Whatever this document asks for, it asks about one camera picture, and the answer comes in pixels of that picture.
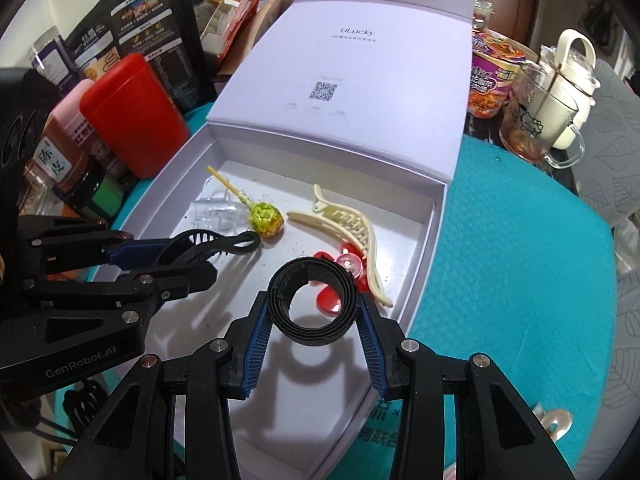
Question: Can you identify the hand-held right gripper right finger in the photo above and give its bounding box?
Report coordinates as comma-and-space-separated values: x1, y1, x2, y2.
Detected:
352, 295, 576, 480

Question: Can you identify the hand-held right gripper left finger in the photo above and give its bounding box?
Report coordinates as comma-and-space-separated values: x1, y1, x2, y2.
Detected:
50, 290, 281, 480

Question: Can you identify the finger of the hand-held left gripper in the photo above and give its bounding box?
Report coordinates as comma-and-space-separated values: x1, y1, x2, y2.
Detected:
17, 215, 173, 268
25, 260, 218, 321

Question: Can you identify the black strap roll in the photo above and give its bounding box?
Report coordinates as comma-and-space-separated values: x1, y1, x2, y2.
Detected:
267, 256, 363, 346

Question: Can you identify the black hair clip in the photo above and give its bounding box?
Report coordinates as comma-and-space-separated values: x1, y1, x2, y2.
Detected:
165, 228, 262, 263

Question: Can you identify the clear plastic hair clip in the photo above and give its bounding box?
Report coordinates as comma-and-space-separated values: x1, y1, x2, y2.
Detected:
192, 187, 253, 233

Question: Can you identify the red flower hair clip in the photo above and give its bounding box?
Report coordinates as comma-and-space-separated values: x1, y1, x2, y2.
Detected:
312, 250, 371, 318

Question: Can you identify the green yellow lollipop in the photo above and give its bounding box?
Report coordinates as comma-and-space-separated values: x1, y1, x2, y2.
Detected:
206, 165, 285, 238

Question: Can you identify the cream hair claw clip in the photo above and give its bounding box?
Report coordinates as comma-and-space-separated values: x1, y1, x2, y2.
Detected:
286, 183, 396, 308

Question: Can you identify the lavender gift box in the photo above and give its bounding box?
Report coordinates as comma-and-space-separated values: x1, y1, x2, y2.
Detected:
87, 0, 476, 480

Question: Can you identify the black claw clip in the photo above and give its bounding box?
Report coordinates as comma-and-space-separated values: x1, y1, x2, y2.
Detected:
64, 379, 108, 441

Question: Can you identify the black-lidded green jar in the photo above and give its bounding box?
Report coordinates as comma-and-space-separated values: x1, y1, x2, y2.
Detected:
65, 157, 126, 221

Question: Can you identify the brown jar with white label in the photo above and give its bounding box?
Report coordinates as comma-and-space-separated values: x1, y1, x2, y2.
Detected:
32, 127, 81, 196

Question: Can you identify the red canister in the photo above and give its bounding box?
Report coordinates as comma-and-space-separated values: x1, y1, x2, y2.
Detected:
80, 53, 191, 180

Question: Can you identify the pink-lidded jar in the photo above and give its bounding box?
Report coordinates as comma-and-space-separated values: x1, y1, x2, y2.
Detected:
50, 79, 101, 171

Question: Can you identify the teal padded mailer bag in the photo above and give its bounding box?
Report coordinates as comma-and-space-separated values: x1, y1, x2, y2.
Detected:
50, 100, 616, 480

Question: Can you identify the pearl hair clip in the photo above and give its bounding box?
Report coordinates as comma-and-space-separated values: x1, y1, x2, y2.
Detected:
532, 402, 573, 443

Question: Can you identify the purple label jar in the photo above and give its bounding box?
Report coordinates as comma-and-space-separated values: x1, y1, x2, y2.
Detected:
30, 30, 76, 86

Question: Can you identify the black printed pouch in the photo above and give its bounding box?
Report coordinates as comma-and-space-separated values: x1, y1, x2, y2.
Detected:
65, 0, 206, 113

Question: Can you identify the white box with packets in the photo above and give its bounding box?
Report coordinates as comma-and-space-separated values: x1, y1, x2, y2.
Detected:
200, 2, 241, 56

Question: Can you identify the red snack packet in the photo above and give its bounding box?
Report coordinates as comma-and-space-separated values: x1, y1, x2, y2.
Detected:
217, 0, 266, 58

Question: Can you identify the glass mug with cartoon print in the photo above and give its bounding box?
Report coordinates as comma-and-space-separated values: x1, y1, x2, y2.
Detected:
499, 62, 586, 168

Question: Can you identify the purple instant noodle cup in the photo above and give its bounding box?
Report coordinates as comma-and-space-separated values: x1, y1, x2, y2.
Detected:
467, 30, 538, 120

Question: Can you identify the grey leaf-pattern back cushion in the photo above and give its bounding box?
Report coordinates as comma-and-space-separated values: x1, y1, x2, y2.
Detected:
570, 57, 640, 221

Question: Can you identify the cream white kettle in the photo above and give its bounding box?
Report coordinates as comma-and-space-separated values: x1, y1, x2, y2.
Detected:
537, 29, 601, 150

